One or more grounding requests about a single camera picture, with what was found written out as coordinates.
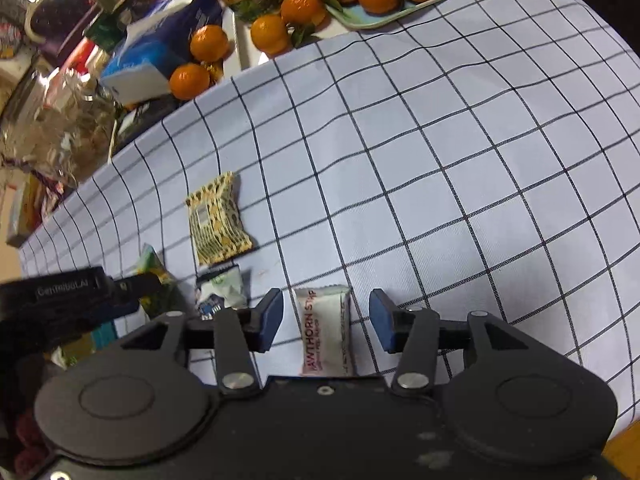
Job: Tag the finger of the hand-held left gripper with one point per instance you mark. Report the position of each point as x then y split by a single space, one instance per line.
140 285
122 308

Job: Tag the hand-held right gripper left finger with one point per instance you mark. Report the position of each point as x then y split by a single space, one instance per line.
270 322

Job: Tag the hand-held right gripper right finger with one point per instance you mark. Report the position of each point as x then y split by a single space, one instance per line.
381 322

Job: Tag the green leaf print snack packet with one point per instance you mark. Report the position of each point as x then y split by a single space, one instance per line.
157 267

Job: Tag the white snack packet red print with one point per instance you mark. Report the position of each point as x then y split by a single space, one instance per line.
324 330

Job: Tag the dark blue and white snack packet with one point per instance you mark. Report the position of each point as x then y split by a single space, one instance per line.
220 292

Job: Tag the tan leopard print snack packet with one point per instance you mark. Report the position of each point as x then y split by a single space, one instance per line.
217 222

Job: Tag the blue checked tablecloth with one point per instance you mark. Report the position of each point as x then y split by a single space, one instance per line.
425 160

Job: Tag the blue and white tissue pack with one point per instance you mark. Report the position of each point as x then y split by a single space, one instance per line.
155 50

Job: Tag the teal fruit tray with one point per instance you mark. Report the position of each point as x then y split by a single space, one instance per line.
380 19

